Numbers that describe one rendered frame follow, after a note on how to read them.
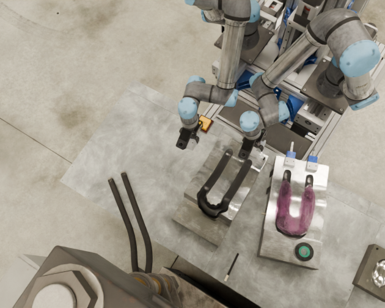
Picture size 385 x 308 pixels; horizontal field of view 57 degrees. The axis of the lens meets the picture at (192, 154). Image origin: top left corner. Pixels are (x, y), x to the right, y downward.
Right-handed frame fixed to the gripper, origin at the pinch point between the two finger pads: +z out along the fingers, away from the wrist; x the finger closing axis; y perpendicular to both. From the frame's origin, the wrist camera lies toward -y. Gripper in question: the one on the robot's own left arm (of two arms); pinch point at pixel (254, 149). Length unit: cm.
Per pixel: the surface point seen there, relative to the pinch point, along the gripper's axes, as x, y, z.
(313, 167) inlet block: -27.6, 6.8, 11.2
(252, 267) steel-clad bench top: -24, -49, 11
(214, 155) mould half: 16.4, -11.0, 2.0
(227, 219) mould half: -4.6, -35.7, 0.1
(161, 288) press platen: -5, -67, -44
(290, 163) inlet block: -17.1, 3.4, 9.3
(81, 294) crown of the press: -14, -55, -118
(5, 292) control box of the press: 30, -87, -70
